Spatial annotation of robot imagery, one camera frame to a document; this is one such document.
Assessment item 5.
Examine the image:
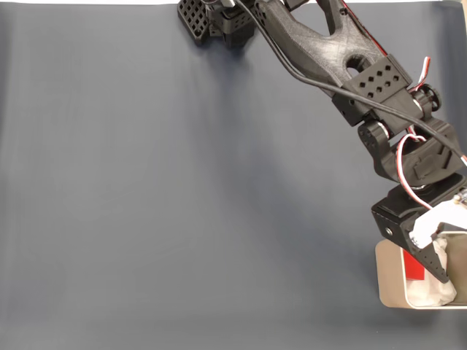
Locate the red cube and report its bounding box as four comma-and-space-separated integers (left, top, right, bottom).
404, 251, 427, 281

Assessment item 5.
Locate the beige metal box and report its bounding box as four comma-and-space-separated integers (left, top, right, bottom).
374, 230, 467, 310

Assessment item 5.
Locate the white crumpled tissue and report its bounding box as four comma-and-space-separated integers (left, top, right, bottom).
406, 236, 458, 306

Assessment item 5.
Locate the dark grey table mat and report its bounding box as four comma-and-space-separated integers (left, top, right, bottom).
0, 2, 467, 350

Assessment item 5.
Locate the white camera board mount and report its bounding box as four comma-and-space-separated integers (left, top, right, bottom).
410, 189, 467, 251

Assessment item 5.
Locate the white and red servo wire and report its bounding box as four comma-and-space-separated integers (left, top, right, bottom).
396, 133, 437, 211
410, 56, 432, 94

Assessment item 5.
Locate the black camera cable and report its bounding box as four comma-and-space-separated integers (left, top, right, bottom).
233, 0, 467, 160

